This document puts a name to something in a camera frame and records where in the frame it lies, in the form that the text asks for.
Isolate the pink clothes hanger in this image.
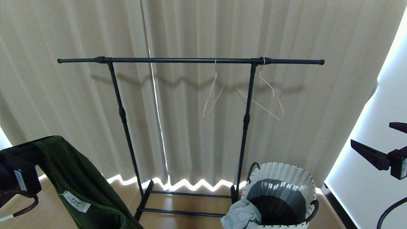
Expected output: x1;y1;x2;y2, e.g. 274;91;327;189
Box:
203;58;225;120
237;57;285;121

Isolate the black clothes rack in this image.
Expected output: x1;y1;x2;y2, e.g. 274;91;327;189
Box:
57;56;325;222

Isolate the pale grey garment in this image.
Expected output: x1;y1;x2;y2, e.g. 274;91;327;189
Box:
221;199;262;229

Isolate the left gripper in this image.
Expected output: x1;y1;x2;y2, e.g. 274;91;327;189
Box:
0;151;42;207

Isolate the green long-sleeved shirt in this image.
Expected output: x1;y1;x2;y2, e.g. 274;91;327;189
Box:
32;135;144;229

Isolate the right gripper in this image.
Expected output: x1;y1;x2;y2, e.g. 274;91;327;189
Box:
350;122;407;181

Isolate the white laundry basket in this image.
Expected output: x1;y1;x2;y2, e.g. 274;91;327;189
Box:
241;162;320;229

